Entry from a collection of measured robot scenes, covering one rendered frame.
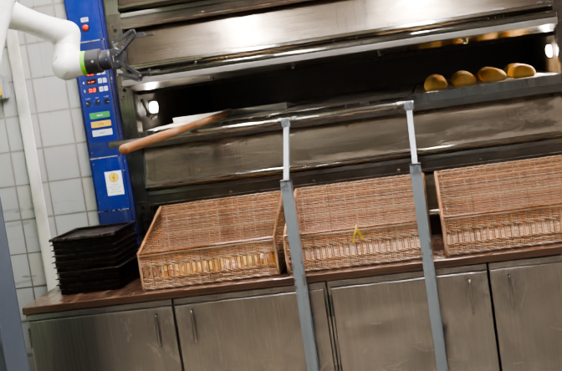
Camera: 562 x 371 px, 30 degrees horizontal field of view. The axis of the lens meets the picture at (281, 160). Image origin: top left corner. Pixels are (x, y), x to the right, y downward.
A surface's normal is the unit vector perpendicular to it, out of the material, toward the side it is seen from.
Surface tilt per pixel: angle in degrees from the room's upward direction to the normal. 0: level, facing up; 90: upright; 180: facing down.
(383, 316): 93
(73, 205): 90
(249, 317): 90
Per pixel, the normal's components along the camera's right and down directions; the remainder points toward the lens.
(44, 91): -0.14, 0.11
